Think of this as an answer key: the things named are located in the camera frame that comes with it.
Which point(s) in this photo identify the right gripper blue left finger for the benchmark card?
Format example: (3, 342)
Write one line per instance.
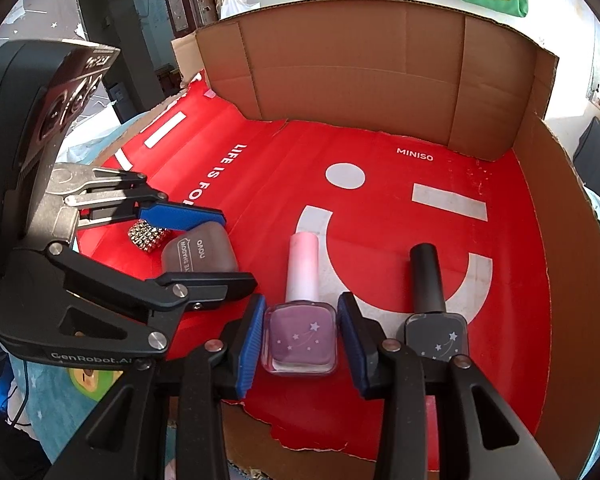
(124, 436)

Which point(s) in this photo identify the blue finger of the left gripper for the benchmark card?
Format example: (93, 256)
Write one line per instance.
(101, 196)
(99, 310)

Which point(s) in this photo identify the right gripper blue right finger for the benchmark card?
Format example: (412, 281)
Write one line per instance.
(479, 434)

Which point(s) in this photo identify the brown earbuds case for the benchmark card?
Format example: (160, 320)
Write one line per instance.
(206, 248)

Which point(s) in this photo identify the black nail polish bottle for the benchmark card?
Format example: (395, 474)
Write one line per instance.
(431, 331)

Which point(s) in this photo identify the purple nail polish bottle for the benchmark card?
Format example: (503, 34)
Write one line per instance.
(300, 335)

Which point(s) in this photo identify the teal fleece blanket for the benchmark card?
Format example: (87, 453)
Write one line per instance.
(48, 404)

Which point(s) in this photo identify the dark wooden door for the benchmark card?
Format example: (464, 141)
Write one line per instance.
(145, 72)

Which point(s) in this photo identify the white plastic bag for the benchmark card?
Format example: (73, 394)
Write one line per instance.
(231, 8)

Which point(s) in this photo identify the red lined cardboard box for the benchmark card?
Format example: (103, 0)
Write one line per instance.
(378, 125)

